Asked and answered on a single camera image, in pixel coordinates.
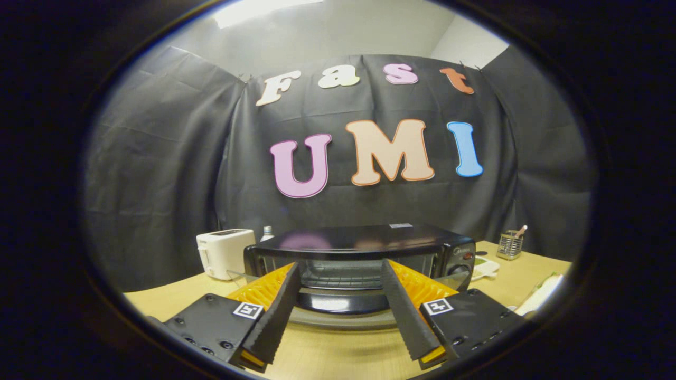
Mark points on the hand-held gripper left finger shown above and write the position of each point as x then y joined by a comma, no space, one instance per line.
277,311

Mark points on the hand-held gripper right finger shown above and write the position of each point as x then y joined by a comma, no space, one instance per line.
406,316

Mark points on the black toaster oven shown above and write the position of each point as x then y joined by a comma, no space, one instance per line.
359,240

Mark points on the white pop-up toaster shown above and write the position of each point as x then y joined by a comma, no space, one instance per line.
224,253

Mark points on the small clear bottle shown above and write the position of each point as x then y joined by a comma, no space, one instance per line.
268,234

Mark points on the white divided grain dish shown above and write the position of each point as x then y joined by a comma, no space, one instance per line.
485,268

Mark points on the white plastic tray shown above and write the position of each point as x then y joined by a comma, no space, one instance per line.
538,301

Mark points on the wooden utensil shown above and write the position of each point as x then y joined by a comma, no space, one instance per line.
520,231

